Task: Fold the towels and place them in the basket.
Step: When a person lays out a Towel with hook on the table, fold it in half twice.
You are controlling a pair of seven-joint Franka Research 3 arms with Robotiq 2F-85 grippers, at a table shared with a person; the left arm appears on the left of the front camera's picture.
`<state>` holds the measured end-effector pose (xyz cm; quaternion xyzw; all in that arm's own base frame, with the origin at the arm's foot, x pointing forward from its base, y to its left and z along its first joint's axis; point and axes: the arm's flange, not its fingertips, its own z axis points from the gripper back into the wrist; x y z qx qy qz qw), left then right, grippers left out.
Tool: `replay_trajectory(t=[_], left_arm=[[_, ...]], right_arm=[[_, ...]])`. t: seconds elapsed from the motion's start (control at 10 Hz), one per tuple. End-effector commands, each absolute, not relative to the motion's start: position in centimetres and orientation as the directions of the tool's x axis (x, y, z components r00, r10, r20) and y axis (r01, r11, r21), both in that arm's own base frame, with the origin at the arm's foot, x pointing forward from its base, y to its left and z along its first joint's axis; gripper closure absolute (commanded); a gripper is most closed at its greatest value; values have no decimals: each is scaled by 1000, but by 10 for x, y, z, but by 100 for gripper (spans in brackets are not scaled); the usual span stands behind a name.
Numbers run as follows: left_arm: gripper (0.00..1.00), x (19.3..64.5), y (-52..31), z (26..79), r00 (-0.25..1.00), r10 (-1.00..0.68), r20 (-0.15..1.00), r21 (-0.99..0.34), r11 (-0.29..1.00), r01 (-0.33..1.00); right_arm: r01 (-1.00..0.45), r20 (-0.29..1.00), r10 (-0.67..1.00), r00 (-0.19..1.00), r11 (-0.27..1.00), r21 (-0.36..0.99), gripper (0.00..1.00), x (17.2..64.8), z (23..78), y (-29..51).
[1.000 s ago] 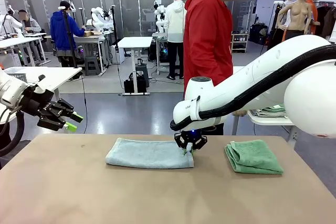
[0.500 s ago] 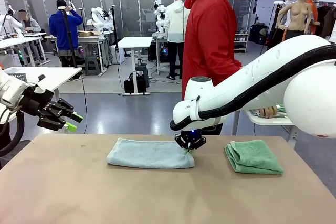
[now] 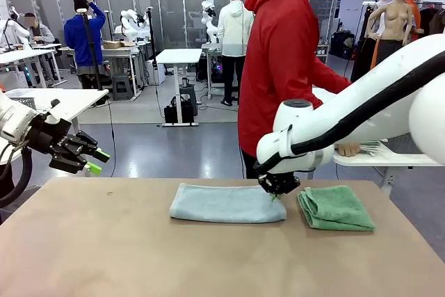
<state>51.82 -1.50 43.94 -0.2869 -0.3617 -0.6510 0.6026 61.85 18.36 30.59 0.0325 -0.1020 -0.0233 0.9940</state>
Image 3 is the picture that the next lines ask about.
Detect black computer tower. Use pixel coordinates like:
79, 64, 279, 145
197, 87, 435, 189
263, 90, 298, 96
207, 49, 226, 84

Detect beige mannequin black trousers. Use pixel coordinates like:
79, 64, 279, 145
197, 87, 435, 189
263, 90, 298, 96
367, 0, 418, 65

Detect white drawer cabinet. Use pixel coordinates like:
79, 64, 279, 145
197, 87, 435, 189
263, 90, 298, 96
145, 59, 166, 86

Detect white shoe rack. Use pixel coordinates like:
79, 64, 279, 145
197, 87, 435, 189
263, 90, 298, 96
315, 43, 330, 65

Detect white mannequin black clothes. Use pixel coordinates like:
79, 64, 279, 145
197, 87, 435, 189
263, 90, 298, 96
349, 0, 392, 84

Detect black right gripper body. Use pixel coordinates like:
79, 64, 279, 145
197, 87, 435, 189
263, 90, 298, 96
253, 162, 301, 195

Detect person's right hand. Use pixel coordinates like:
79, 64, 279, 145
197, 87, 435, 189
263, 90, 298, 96
336, 141, 361, 158

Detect mannequin with hat orange top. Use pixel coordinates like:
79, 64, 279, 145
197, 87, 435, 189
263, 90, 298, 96
405, 0, 426, 42

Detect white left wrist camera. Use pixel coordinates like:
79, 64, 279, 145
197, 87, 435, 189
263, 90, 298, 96
40, 98, 73, 126

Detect person in red jacket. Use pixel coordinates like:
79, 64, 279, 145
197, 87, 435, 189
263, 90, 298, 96
237, 0, 353, 179

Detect light blue terry towel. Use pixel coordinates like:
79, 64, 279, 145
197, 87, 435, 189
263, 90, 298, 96
169, 182, 288, 225

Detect left arm black cable sleeve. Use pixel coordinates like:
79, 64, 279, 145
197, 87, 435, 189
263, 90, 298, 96
0, 143, 34, 209

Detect grey plastic stool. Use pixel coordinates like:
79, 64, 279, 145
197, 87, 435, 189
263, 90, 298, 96
111, 74, 136, 101

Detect right arm black cable sleeve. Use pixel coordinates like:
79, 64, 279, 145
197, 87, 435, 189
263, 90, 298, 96
289, 63, 445, 155

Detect seated person grey top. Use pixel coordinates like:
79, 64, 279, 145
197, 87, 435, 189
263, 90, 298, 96
22, 12, 56, 47

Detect red-sleeved right forearm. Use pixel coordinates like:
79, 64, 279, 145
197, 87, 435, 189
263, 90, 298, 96
312, 62, 353, 95

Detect arm black cable sleeve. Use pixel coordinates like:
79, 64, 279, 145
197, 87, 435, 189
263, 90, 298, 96
289, 63, 445, 155
0, 143, 34, 209

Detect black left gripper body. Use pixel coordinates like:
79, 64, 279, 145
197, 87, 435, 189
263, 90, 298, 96
27, 115, 72, 170

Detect clothes rack dark garments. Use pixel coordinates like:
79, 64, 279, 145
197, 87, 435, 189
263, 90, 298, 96
415, 1, 445, 39

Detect white work desk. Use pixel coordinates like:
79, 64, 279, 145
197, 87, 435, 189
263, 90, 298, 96
58, 45, 144, 98
0, 48, 67, 88

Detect open cardboard box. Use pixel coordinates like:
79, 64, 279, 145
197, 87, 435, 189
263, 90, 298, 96
103, 40, 136, 50

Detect mint green terry towel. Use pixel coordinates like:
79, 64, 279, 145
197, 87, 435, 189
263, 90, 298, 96
297, 185, 377, 232

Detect black bag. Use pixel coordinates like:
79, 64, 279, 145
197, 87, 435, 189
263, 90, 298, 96
163, 96, 195, 125

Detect black tripod pole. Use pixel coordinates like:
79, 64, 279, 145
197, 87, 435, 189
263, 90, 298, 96
145, 6, 158, 65
76, 8, 107, 91

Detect white table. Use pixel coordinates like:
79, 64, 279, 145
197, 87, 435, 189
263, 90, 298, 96
0, 88, 110, 133
311, 87, 445, 168

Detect person in blue hoodie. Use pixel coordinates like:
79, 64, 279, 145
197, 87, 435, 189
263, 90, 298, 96
63, 0, 107, 90

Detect person in white jacket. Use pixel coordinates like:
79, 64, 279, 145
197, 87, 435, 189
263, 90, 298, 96
216, 0, 255, 106

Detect white standing desk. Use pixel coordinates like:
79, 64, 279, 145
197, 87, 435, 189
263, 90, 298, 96
155, 48, 203, 127

